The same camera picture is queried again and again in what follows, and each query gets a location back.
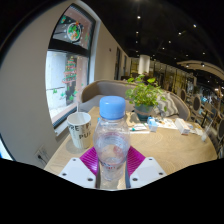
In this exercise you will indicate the long white box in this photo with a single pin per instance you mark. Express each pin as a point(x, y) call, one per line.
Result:
point(182, 126)

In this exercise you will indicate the white mug with black letters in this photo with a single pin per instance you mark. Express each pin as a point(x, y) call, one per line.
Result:
point(80, 131)

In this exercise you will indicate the group of grey dining chairs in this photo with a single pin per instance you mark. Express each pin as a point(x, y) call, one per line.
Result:
point(196, 103)

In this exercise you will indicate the clear bottle with blue cap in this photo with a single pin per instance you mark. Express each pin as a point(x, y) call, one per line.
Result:
point(111, 140)

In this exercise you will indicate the grey curved sofa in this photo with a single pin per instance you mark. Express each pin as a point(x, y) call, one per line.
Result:
point(100, 90)

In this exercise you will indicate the white wall socket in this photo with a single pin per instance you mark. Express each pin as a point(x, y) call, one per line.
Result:
point(41, 154)

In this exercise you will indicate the small upright blue carton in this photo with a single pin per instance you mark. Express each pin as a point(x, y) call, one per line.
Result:
point(152, 125)

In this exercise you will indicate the green potted plant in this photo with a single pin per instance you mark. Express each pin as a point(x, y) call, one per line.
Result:
point(145, 95)

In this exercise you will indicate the printed white leaflet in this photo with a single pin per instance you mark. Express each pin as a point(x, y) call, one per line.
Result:
point(168, 124)

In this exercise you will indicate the white toothpaste tube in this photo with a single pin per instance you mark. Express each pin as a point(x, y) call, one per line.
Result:
point(139, 128)

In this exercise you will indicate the group of ceiling spotlights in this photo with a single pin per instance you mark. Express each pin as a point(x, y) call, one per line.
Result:
point(138, 17)

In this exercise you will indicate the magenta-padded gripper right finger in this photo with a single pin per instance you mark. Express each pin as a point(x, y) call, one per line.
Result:
point(146, 170)

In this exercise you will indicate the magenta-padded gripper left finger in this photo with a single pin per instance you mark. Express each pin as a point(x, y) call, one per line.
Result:
point(78, 171)

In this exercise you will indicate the window with festive stickers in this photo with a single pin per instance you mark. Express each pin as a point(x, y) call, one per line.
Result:
point(56, 83)

